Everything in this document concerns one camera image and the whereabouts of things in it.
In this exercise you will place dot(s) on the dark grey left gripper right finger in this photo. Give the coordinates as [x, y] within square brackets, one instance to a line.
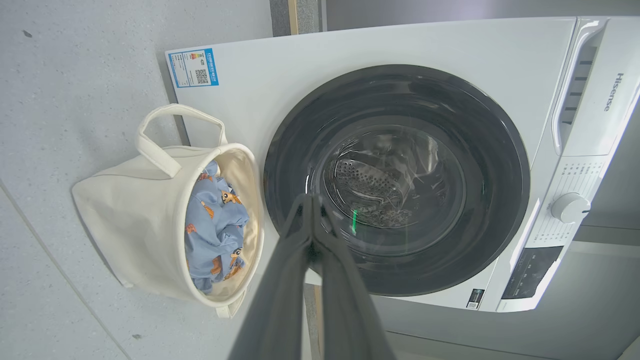
[350, 310]

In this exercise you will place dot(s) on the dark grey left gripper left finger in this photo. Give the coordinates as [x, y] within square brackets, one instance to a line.
[275, 300]

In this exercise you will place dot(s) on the blue cartoon print garment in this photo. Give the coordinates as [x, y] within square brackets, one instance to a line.
[215, 225]

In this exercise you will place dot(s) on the round washing machine door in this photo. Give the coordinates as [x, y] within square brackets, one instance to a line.
[475, 150]

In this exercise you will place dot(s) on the stainless steel washing machine drum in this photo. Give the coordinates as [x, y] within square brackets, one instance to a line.
[370, 185]

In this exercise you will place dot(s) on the white washing machine body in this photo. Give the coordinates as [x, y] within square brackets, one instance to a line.
[250, 90]

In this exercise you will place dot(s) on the small black white sticker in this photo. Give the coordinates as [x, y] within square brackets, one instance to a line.
[475, 298]

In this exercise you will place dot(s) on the cream canvas laundry basket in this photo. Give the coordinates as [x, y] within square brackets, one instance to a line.
[130, 210]

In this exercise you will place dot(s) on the black display panel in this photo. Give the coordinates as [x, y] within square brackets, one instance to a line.
[532, 272]

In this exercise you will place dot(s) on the white round control knob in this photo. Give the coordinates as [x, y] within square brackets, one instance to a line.
[570, 207]

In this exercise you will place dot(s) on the blue energy label sticker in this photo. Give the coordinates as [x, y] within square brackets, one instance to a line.
[192, 67]

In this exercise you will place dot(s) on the white detergent drawer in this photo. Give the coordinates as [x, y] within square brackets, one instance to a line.
[615, 115]

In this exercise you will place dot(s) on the yellow wooden wall strip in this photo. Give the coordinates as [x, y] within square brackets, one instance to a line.
[293, 15]

